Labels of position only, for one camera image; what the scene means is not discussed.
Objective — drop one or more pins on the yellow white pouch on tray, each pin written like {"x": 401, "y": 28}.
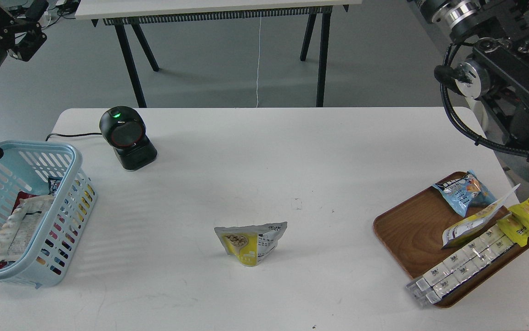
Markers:
{"x": 459, "y": 232}

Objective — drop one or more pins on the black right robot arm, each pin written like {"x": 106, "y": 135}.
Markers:
{"x": 487, "y": 61}

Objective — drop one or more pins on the wooden tray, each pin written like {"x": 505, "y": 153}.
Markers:
{"x": 412, "y": 233}

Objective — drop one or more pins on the red snack pack in basket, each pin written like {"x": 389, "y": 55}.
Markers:
{"x": 20, "y": 195}

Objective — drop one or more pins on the background white table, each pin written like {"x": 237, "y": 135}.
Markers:
{"x": 119, "y": 13}

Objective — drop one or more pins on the yellow white snack pouch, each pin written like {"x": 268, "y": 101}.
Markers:
{"x": 251, "y": 244}

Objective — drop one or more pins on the blue snack bag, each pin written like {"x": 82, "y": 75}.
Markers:
{"x": 464, "y": 192}

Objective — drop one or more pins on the light blue plastic basket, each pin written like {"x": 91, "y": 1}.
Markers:
{"x": 49, "y": 246}

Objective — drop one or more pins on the black barcode scanner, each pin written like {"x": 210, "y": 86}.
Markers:
{"x": 123, "y": 128}

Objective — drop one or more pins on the white wrapper in basket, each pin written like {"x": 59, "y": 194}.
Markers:
{"x": 20, "y": 226}

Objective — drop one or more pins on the yellow cartoon snack bag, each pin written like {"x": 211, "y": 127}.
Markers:
{"x": 524, "y": 216}

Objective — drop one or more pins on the white snack strip pack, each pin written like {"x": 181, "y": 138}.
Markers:
{"x": 445, "y": 279}

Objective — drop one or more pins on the dark blue pack in basket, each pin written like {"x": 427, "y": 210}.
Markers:
{"x": 54, "y": 185}

